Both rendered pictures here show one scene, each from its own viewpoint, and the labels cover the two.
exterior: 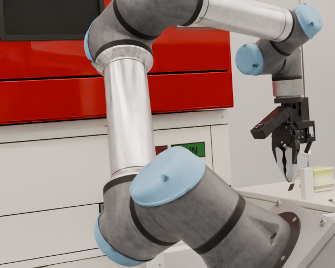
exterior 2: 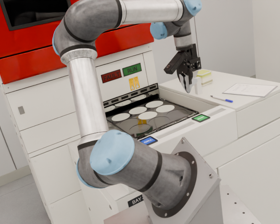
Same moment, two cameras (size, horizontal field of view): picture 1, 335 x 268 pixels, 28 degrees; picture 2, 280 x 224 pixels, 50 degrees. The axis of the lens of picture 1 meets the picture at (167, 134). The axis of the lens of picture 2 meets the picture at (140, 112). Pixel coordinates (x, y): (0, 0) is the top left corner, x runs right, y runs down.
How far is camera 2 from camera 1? 0.45 m
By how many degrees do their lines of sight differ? 18
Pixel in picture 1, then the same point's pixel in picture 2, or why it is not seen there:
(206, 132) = (140, 57)
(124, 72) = (78, 68)
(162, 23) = (97, 32)
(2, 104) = (20, 68)
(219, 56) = not seen: hidden behind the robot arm
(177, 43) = not seen: hidden behind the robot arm
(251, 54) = (159, 28)
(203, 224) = (137, 181)
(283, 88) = (180, 42)
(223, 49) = not seen: hidden behind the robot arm
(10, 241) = (44, 136)
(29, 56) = (30, 36)
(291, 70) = (184, 30)
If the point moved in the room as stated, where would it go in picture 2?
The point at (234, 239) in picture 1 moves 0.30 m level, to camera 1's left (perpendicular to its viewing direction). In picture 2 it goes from (157, 186) to (40, 208)
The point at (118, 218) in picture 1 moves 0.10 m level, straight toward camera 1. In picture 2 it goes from (87, 170) to (86, 192)
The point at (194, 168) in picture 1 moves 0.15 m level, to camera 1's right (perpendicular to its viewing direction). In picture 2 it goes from (127, 150) to (189, 138)
